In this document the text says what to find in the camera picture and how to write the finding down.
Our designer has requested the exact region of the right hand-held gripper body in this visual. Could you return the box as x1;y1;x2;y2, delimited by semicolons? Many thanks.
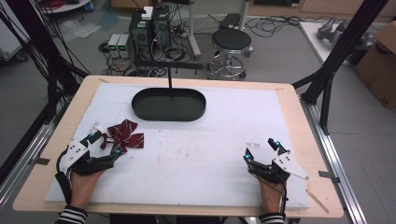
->
247;150;310;186

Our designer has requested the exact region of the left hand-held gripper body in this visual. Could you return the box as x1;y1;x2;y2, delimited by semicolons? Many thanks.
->
57;138;116;176

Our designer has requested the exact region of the red striped bow tie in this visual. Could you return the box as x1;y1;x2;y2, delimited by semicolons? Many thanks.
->
99;119;146;155

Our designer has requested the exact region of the person's right hand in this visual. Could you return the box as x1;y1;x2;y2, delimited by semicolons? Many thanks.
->
258;179;285;216

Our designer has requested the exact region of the person's left hand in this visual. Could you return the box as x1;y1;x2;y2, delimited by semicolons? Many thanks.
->
68;169;106;211

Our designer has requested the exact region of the black tape strip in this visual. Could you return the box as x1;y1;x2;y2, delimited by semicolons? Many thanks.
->
318;170;341;185
27;157;51;166

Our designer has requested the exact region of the thin wooden stick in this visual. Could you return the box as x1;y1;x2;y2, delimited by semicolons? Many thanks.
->
304;188;331;215

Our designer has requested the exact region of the white table mat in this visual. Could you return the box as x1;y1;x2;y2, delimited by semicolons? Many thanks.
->
45;82;311;210

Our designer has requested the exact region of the black hanger stand with tray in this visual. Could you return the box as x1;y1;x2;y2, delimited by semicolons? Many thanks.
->
131;60;207;122

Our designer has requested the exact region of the grey power supply unit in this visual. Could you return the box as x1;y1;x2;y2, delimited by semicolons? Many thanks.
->
117;34;132;59
106;33;121;59

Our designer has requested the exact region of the clear plastic sheet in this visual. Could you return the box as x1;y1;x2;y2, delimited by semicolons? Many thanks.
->
58;19;103;40

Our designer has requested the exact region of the white platform board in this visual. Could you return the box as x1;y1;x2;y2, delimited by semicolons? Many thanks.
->
298;21;359;67

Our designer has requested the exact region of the black round stool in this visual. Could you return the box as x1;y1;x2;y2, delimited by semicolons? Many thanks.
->
206;27;255;81

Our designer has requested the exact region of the black computer tower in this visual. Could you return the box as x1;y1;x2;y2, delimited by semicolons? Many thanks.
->
128;10;154;60
151;5;172;51

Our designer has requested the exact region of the brown cardboard box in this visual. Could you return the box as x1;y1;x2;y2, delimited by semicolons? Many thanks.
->
352;21;396;109

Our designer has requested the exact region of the grey machine part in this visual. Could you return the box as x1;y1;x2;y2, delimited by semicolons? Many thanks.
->
317;17;347;45

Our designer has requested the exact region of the round white table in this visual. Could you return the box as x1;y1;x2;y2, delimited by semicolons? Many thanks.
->
39;0;93;15

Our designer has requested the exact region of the black flat device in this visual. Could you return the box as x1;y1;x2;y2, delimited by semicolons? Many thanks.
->
219;12;243;30

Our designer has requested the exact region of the white box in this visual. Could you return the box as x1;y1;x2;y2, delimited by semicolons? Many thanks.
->
140;6;155;21

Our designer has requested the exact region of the grey desk leg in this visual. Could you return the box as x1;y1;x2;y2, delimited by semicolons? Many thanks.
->
186;0;203;61

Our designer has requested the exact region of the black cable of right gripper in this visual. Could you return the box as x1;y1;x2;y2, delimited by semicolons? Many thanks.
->
279;181;290;217

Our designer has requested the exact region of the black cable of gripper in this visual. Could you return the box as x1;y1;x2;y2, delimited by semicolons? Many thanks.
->
279;181;290;217
54;146;73;205

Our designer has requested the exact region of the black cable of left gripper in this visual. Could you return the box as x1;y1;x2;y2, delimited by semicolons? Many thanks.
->
54;146;73;205

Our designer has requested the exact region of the aluminium rail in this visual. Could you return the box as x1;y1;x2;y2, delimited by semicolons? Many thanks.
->
0;120;58;207
299;95;369;224

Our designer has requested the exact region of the black metal frame with cables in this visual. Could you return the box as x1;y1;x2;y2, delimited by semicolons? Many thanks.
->
0;0;91;185

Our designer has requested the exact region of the black metal frame stand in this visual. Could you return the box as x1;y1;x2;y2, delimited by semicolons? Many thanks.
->
291;0;390;136

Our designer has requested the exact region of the bundle of floor cables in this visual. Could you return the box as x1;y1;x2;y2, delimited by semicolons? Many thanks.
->
244;14;302;39

